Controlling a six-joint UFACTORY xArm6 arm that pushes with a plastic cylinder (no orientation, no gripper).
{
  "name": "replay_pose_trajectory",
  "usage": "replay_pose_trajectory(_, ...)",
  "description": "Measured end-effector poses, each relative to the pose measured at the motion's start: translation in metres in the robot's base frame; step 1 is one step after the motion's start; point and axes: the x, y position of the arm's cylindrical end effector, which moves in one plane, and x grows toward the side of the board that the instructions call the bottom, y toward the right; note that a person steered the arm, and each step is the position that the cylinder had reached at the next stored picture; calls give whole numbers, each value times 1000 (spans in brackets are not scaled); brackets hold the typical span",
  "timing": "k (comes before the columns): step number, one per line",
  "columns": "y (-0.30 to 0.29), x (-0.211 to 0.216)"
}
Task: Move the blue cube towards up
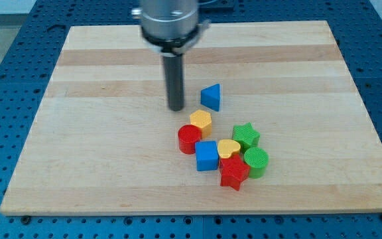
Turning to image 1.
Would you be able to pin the red star block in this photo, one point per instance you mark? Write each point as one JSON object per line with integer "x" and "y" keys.
{"x": 233, "y": 172}

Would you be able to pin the green star block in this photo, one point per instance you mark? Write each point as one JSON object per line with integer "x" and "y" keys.
{"x": 246, "y": 136}

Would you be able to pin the blue triangular prism block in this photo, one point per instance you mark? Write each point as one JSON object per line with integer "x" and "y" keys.
{"x": 211, "y": 97}

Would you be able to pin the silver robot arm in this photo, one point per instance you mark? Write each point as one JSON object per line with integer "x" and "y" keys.
{"x": 170, "y": 27}

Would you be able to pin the yellow heart block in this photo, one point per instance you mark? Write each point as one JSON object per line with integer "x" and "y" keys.
{"x": 228, "y": 148}

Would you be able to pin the blue cube block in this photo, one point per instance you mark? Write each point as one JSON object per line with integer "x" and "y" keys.
{"x": 206, "y": 155}

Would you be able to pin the red cylinder block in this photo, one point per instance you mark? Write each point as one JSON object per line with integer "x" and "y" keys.
{"x": 188, "y": 136}

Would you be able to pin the light wooden board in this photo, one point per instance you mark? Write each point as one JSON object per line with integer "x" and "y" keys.
{"x": 103, "y": 141}

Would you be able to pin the yellow hexagon block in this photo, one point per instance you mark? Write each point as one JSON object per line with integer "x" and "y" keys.
{"x": 203, "y": 120}

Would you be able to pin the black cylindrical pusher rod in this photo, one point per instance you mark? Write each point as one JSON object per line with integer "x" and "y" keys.
{"x": 174, "y": 80}

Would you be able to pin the blue perforated metal table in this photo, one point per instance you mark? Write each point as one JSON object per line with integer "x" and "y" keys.
{"x": 30, "y": 61}

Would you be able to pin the green cylinder block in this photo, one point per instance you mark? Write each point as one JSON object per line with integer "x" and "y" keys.
{"x": 257, "y": 159}

